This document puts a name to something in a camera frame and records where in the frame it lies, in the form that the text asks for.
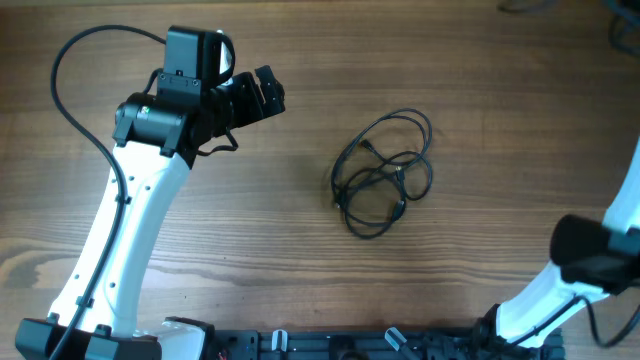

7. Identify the black USB cable bundle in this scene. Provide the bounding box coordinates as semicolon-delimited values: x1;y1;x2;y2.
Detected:
329;107;434;240

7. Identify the black USB cable long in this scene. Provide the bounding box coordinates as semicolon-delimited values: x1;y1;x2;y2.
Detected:
496;0;639;59

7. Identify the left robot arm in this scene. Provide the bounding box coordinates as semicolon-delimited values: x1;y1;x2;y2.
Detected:
15;26;285;359

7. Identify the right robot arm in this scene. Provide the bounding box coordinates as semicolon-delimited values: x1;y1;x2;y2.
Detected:
484;149;639;356

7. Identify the left camera black cable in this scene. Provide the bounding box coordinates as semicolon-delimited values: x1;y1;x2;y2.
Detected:
47;24;167;360

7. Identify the camera black cable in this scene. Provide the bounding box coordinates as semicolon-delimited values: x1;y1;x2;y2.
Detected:
499;294;640;351
47;24;167;360

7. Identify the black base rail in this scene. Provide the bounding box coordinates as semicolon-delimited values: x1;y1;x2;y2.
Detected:
203;327;566;360

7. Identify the right camera black cable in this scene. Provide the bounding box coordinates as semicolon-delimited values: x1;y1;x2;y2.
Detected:
499;294;640;351

